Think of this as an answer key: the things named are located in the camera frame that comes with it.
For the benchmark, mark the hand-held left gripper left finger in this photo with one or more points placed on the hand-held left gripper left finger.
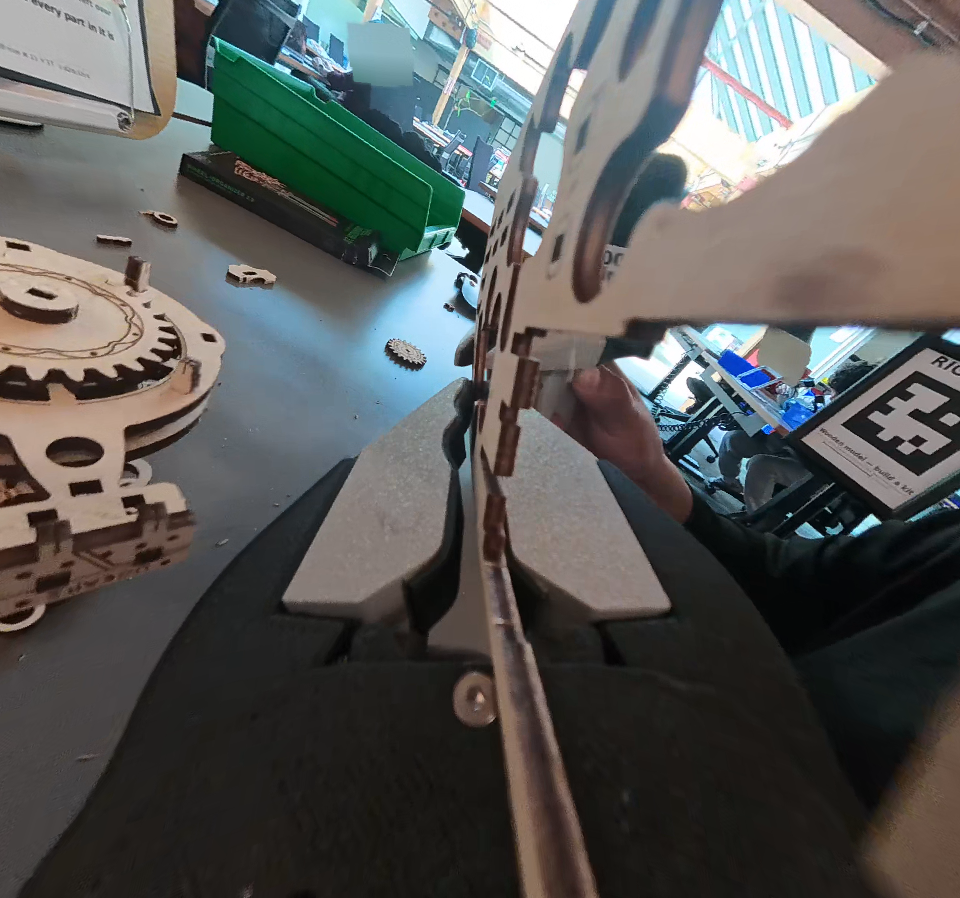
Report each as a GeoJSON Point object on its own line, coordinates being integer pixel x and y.
{"type": "Point", "coordinates": [375, 523]}

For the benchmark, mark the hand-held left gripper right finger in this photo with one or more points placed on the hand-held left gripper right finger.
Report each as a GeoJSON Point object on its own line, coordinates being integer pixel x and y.
{"type": "Point", "coordinates": [585, 530]}

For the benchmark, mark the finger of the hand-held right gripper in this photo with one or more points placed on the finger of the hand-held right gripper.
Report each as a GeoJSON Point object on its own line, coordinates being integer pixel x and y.
{"type": "Point", "coordinates": [465, 350]}
{"type": "Point", "coordinates": [566, 369]}

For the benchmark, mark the wooden cogwheel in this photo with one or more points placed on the wooden cogwheel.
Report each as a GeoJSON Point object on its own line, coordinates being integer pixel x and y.
{"type": "Point", "coordinates": [405, 354]}

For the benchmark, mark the wooden sheet with cutouts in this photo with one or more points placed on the wooden sheet with cutouts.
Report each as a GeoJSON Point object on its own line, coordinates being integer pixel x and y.
{"type": "Point", "coordinates": [750, 275]}

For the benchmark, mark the wooden gear model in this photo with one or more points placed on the wooden gear model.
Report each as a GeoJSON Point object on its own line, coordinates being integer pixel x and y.
{"type": "Point", "coordinates": [90, 388]}

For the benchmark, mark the black model kit box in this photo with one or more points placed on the black model kit box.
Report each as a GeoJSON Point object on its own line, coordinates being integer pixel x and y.
{"type": "Point", "coordinates": [262, 189]}

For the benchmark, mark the person's right hand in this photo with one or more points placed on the person's right hand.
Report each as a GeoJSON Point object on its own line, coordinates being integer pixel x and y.
{"type": "Point", "coordinates": [622, 425]}

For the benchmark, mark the small notched wooden part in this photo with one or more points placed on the small notched wooden part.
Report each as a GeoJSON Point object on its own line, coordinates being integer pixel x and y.
{"type": "Point", "coordinates": [251, 275]}

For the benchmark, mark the green plastic bin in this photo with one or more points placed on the green plastic bin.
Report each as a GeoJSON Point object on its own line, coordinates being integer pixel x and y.
{"type": "Point", "coordinates": [322, 140]}

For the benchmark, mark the framed marker sign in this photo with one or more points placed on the framed marker sign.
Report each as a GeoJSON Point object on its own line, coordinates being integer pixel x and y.
{"type": "Point", "coordinates": [900, 418]}

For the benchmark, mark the small wooden pin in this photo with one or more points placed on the small wooden pin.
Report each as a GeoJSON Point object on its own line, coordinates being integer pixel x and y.
{"type": "Point", "coordinates": [114, 240]}

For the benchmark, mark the black office chair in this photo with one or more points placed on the black office chair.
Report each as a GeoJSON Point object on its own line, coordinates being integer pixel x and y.
{"type": "Point", "coordinates": [247, 12]}

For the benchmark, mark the wooden document stand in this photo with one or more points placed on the wooden document stand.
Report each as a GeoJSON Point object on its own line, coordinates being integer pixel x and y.
{"type": "Point", "coordinates": [161, 27]}

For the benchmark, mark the white page holder bar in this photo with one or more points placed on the white page holder bar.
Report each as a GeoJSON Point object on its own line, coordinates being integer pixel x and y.
{"type": "Point", "coordinates": [45, 111]}

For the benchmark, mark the printed instruction sheet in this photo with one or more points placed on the printed instruction sheet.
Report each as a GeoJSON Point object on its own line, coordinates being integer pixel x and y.
{"type": "Point", "coordinates": [60, 27]}

